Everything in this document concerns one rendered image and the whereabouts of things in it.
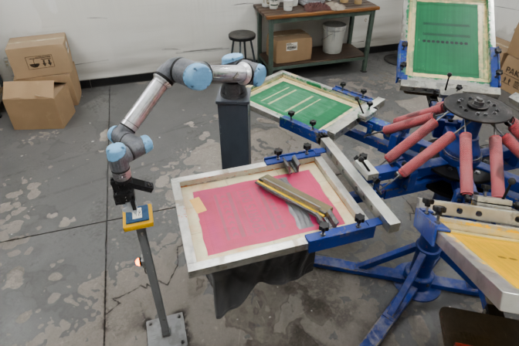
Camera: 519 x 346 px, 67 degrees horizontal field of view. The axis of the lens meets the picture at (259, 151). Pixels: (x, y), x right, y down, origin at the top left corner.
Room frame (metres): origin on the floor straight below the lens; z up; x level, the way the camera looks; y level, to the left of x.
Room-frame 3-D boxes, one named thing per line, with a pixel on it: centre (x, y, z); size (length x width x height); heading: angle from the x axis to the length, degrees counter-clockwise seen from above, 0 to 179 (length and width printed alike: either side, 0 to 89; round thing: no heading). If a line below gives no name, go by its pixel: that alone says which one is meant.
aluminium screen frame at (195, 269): (1.35, -0.02, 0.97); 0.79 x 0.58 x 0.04; 107
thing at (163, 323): (1.30, 0.55, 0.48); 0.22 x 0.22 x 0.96; 17
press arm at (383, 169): (1.51, -0.56, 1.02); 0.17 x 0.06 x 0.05; 107
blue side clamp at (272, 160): (1.68, -0.17, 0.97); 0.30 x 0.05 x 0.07; 107
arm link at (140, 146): (1.38, 0.52, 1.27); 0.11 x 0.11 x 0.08; 50
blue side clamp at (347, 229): (1.15, -0.33, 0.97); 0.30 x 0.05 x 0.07; 107
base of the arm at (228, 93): (2.01, 0.14, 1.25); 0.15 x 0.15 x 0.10
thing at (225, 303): (1.13, -0.03, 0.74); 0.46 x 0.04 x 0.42; 107
